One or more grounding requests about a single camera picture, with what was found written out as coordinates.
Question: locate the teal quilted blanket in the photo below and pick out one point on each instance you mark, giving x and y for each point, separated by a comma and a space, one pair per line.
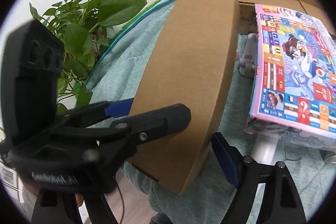
209, 196

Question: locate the colourful board game box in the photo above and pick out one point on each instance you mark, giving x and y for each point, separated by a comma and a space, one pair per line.
294, 78

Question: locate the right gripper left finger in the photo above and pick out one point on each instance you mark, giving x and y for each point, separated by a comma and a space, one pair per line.
242, 172

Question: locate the white handheld hair dryer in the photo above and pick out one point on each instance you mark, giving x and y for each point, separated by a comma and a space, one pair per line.
264, 149

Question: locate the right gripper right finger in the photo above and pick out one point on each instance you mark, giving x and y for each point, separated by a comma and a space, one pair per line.
281, 202

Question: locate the large leafy green plant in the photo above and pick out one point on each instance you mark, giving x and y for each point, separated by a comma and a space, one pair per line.
82, 26

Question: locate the grey folding phone stand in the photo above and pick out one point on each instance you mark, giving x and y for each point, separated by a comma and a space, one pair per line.
248, 60

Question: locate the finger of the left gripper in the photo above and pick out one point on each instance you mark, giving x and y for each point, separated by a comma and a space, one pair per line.
95, 113
146, 127

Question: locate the small brown cardboard box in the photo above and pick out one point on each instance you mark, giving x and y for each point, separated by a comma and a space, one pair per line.
191, 63

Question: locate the operator hand under gripper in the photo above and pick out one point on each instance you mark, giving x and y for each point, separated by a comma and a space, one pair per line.
35, 190

